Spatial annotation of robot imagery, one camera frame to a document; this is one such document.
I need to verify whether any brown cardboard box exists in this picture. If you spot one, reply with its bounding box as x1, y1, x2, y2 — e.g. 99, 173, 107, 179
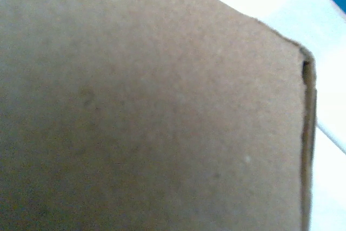
0, 0, 317, 231

